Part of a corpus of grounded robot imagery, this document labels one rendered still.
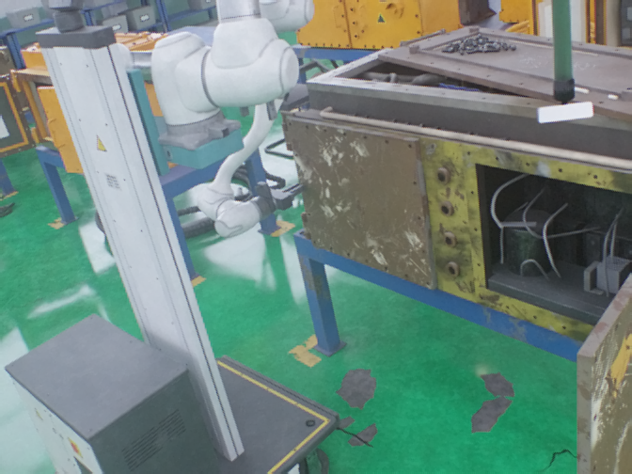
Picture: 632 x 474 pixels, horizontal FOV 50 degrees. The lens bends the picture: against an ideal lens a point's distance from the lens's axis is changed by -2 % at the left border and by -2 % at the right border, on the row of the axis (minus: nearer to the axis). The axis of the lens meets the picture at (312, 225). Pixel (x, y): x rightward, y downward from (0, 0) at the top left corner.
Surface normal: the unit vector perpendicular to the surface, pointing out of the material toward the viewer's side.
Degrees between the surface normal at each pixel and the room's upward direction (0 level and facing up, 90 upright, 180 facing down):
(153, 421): 90
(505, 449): 0
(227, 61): 76
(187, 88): 91
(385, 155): 90
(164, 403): 90
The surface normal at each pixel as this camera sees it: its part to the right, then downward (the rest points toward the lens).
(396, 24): -0.71, 0.43
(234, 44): -0.32, 0.27
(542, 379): -0.18, -0.88
